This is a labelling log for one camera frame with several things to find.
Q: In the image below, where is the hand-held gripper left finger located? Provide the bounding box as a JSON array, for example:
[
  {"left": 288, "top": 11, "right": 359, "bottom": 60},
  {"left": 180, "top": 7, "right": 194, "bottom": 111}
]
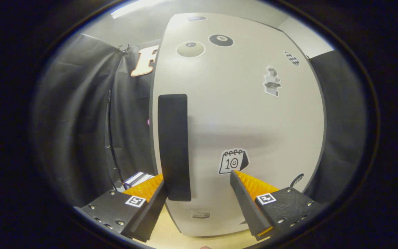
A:
[{"left": 74, "top": 173, "right": 168, "bottom": 242}]

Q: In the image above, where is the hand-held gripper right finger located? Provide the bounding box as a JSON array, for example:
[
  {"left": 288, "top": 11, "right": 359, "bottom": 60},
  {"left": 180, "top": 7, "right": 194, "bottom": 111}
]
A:
[{"left": 230, "top": 170, "right": 320, "bottom": 241}]

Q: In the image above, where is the black door handle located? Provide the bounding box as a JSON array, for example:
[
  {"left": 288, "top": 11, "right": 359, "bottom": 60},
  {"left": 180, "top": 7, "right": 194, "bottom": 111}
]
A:
[{"left": 158, "top": 94, "right": 191, "bottom": 202}]

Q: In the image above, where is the white cabinet door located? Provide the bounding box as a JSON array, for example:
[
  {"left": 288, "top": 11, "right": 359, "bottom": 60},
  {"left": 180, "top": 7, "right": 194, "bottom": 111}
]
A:
[{"left": 152, "top": 13, "right": 325, "bottom": 237}]

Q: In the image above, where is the white spine book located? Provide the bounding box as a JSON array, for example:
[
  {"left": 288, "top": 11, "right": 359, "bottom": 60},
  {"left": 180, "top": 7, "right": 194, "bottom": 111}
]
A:
[{"left": 133, "top": 173, "right": 154, "bottom": 186}]

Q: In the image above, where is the purple spine book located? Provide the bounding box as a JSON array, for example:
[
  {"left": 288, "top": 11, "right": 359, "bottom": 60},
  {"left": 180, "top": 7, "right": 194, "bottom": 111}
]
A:
[{"left": 123, "top": 172, "right": 145, "bottom": 190}]

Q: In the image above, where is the grey cabinet body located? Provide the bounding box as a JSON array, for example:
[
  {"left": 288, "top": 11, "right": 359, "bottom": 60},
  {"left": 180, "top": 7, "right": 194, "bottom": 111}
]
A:
[{"left": 149, "top": 12, "right": 327, "bottom": 238}]

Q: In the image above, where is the black backdrop cloth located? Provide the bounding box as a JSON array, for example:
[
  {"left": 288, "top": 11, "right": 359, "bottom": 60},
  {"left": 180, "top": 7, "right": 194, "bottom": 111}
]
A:
[{"left": 33, "top": 33, "right": 369, "bottom": 208}]

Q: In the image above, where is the thin black hanging cable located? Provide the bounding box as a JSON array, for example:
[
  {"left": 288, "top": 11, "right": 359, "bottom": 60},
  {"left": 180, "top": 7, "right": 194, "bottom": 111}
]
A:
[{"left": 106, "top": 89, "right": 122, "bottom": 191}]

